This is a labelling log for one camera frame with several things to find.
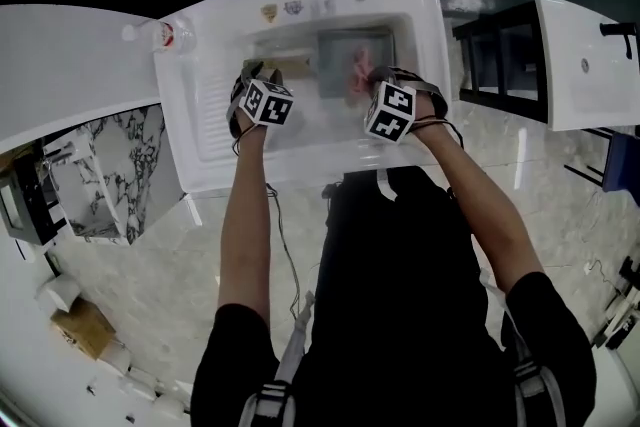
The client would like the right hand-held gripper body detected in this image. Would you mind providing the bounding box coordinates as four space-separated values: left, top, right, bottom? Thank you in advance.
363 65 449 144

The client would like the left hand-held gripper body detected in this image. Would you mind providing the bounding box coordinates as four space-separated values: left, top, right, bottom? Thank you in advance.
225 62 295 139

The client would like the pink scrubber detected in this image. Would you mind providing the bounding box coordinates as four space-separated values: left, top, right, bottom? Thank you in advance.
343 45 376 107

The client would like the square grey metal pan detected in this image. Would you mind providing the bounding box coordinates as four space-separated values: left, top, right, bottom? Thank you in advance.
316 27 396 100

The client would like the person's left forearm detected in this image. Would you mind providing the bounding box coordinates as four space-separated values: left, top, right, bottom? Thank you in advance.
215 124 277 316

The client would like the person's right forearm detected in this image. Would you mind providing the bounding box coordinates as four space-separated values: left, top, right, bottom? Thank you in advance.
407 118 546 296

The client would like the white ceramic sink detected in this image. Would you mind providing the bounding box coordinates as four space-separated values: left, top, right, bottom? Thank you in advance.
152 0 454 194

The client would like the clear plastic bottle red label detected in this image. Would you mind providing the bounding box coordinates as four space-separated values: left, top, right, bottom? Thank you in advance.
121 18 199 55

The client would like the black metal rack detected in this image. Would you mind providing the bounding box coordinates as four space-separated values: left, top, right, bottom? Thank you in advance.
451 0 551 124

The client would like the marble pattern cabinet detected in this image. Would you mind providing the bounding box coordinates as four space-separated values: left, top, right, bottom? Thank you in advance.
41 103 187 246

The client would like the white basin with black tap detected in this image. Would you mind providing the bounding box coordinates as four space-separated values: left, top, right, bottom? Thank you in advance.
534 0 640 132

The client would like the white countertop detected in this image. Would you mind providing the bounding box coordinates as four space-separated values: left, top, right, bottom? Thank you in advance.
0 3 163 155

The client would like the person's black clothing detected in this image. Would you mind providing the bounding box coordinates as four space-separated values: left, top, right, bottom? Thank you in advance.
189 166 598 427

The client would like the brown cardboard box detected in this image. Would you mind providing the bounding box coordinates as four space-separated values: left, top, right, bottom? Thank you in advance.
49 296 118 361

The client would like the thin black cable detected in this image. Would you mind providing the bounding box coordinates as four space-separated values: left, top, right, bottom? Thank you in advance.
264 183 303 316

